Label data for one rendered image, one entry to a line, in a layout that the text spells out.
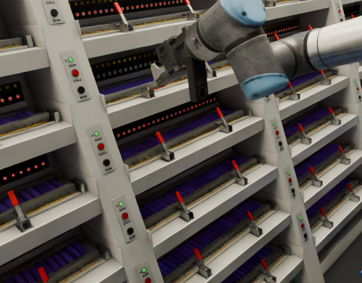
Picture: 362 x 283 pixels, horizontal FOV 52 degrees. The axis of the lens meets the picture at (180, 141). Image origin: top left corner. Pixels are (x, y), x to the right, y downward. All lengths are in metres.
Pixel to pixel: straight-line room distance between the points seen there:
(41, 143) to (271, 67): 0.53
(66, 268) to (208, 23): 0.68
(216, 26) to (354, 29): 0.26
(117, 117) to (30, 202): 0.30
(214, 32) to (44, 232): 0.58
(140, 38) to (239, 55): 0.41
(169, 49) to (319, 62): 0.34
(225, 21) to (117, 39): 0.37
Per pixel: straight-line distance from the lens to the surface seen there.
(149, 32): 1.11
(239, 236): 1.36
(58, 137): 0.92
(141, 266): 1.04
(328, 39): 0.81
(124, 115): 1.01
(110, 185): 0.97
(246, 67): 0.76
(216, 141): 1.20
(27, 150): 0.90
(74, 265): 1.03
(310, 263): 1.63
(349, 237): 1.97
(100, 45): 1.02
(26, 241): 0.91
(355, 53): 0.80
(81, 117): 0.95
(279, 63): 0.78
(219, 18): 0.78
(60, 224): 0.93
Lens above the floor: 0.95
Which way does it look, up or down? 8 degrees down
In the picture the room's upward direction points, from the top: 17 degrees counter-clockwise
